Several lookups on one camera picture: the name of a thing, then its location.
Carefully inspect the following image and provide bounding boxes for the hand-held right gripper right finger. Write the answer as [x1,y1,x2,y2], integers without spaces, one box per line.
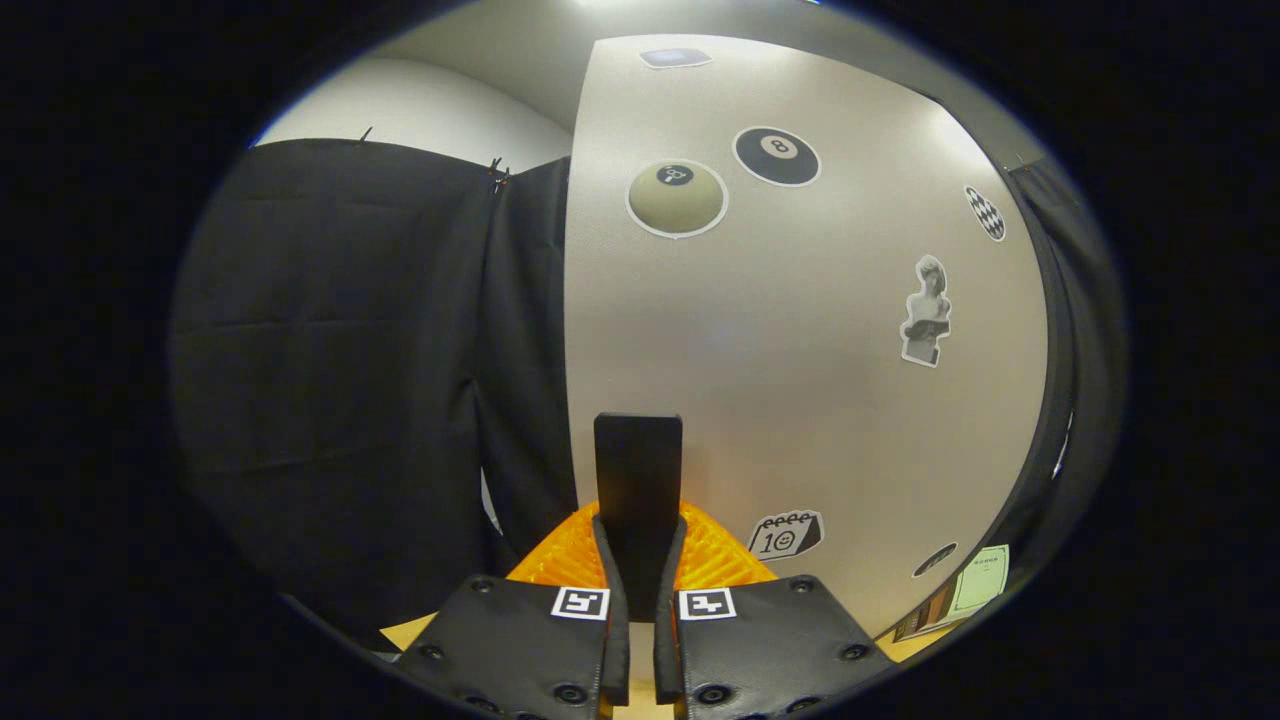
[655,500,896,720]

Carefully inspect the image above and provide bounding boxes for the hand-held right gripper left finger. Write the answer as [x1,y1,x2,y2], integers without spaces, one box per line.
[395,500,631,720]

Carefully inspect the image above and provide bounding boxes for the black door handle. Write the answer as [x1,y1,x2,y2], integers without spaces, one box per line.
[593,413,684,596]

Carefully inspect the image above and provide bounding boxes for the grey cabinet door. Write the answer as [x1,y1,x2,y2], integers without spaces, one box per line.
[563,35,1051,641]

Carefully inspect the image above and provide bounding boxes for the brown book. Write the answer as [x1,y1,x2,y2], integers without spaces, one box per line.
[893,585,956,643]

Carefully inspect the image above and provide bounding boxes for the green cover book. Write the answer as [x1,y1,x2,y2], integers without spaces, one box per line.
[945,545,1011,613]

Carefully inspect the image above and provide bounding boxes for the black backdrop cloth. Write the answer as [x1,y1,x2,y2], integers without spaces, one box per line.
[170,138,1131,641]

